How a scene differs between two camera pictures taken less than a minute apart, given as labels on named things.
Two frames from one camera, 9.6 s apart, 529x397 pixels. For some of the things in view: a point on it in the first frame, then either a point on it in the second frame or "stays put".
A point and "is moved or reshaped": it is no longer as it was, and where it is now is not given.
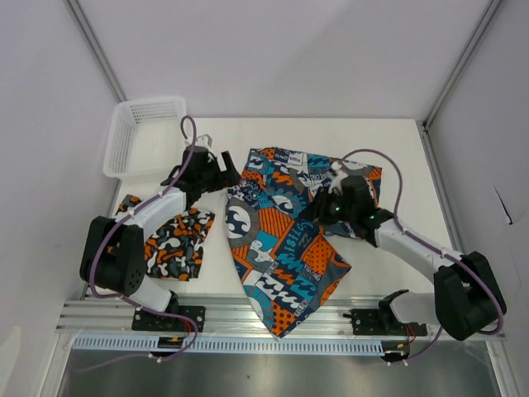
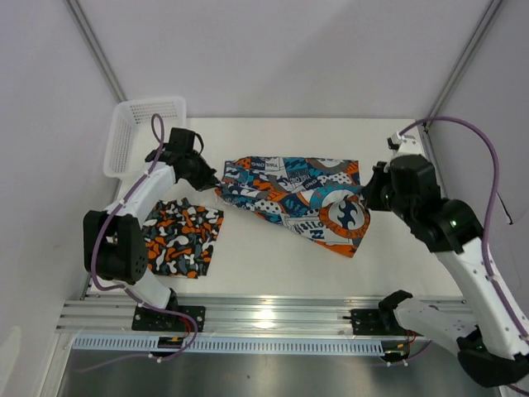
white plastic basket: [144, 139] stays put
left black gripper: [219, 174] to [202, 176]
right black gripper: [321, 209] to [375, 190]
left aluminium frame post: [97, 50] stays put
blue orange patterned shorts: [287, 262] is moved or reshaped
